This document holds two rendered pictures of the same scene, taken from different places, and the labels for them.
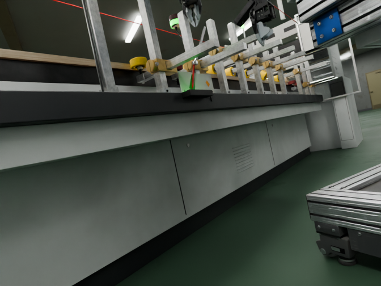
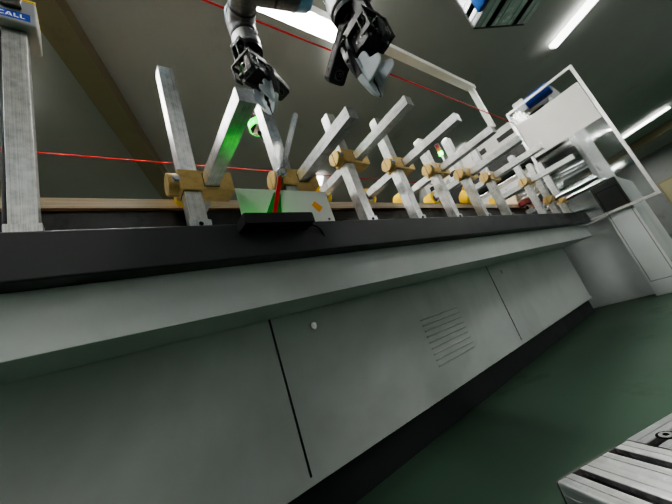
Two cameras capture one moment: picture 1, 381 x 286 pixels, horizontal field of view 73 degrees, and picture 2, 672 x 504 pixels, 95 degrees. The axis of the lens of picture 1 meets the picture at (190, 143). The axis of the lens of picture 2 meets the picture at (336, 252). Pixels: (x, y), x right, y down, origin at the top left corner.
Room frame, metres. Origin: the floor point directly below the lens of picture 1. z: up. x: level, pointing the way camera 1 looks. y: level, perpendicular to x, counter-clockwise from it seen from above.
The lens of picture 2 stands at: (0.55, -0.30, 0.40)
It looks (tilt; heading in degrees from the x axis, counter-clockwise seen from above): 16 degrees up; 11
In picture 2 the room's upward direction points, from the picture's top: 19 degrees counter-clockwise
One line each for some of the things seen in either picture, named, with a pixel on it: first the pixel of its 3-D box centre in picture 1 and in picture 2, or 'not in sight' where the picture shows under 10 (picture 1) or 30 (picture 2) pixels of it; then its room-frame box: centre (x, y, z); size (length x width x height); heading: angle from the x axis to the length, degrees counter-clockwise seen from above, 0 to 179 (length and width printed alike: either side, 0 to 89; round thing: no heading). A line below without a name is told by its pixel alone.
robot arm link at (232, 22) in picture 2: not in sight; (240, 24); (1.18, -0.13, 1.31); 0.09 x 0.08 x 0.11; 37
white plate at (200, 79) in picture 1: (197, 83); (289, 207); (1.23, -0.09, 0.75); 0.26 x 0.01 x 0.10; 141
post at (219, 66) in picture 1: (218, 62); (349, 173); (1.46, -0.25, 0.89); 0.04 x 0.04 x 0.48; 51
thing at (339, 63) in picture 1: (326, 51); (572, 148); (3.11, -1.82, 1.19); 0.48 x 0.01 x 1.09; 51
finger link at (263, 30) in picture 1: (263, 32); (371, 69); (1.06, -0.38, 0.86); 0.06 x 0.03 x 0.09; 51
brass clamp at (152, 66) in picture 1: (161, 67); (200, 186); (1.09, 0.05, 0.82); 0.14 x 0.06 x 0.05; 141
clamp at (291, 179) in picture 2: (195, 66); (292, 182); (1.29, -0.10, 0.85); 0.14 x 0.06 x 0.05; 141
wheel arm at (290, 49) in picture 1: (258, 61); (440, 168); (1.87, -0.60, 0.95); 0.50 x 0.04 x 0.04; 51
